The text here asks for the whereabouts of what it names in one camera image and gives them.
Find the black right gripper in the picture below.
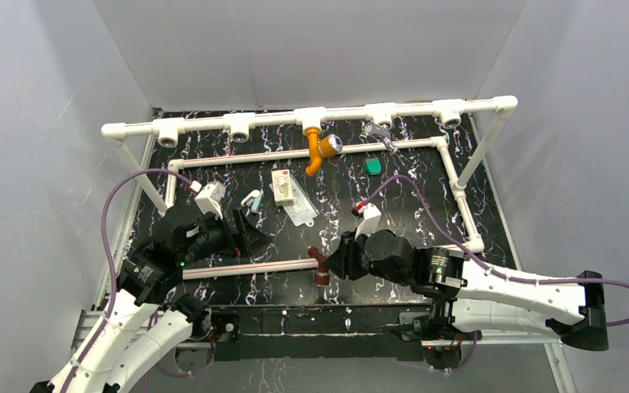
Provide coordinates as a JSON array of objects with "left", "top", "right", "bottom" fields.
[{"left": 322, "top": 227, "right": 410, "bottom": 287}]

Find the dark red water faucet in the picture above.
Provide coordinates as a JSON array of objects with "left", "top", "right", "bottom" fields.
[{"left": 308, "top": 246, "right": 330, "bottom": 287}]

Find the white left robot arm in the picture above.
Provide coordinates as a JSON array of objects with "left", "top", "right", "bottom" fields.
[{"left": 32, "top": 206, "right": 272, "bottom": 392}]

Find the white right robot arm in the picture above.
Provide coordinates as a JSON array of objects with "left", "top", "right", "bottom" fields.
[{"left": 322, "top": 230, "right": 609, "bottom": 351}]

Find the orange water faucet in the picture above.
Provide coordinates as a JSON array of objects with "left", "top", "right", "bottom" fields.
[{"left": 305, "top": 127, "right": 344, "bottom": 177}]

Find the chrome water faucet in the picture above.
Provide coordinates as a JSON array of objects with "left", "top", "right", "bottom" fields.
[{"left": 363, "top": 121, "right": 399, "bottom": 154}]

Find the white blue stapler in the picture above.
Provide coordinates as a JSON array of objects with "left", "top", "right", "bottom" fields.
[{"left": 240, "top": 189, "right": 263, "bottom": 215}]

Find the white plastic package card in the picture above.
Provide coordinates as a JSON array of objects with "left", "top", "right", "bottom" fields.
[{"left": 280, "top": 176, "right": 319, "bottom": 228}]

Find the cream cardboard box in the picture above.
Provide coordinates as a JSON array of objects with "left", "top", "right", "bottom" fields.
[{"left": 271, "top": 169, "right": 295, "bottom": 206}]

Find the green square tape measure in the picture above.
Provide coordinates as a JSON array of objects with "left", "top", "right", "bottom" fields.
[{"left": 364, "top": 157, "right": 382, "bottom": 176}]

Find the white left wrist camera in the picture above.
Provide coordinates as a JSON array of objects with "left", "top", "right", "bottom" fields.
[{"left": 194, "top": 181, "right": 225, "bottom": 219}]

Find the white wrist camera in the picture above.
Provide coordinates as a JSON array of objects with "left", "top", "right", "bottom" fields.
[
  {"left": 194, "top": 181, "right": 225, "bottom": 219},
  {"left": 353, "top": 203, "right": 382, "bottom": 238}
]

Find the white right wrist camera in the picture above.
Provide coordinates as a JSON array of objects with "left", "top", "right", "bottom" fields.
[{"left": 353, "top": 203, "right": 382, "bottom": 238}]

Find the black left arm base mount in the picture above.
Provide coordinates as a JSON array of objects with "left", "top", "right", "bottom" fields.
[{"left": 175, "top": 308, "right": 240, "bottom": 373}]

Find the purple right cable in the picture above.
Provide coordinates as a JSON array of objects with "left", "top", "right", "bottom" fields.
[{"left": 365, "top": 174, "right": 629, "bottom": 328}]

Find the purple cable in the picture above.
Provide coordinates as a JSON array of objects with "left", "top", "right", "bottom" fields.
[
  {"left": 101, "top": 168, "right": 201, "bottom": 321},
  {"left": 365, "top": 174, "right": 629, "bottom": 328}
]

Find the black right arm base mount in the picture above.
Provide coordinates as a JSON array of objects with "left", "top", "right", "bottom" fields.
[{"left": 380, "top": 311, "right": 482, "bottom": 373}]

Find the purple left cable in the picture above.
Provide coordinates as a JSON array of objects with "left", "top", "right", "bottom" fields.
[{"left": 101, "top": 168, "right": 201, "bottom": 321}]

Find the white pipe frame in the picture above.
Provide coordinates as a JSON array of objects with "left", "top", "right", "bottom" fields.
[{"left": 101, "top": 96, "right": 518, "bottom": 252}]

